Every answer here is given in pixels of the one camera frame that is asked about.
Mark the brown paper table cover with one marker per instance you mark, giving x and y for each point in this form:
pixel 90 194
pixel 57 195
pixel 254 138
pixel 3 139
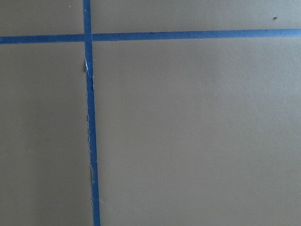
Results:
pixel 150 112

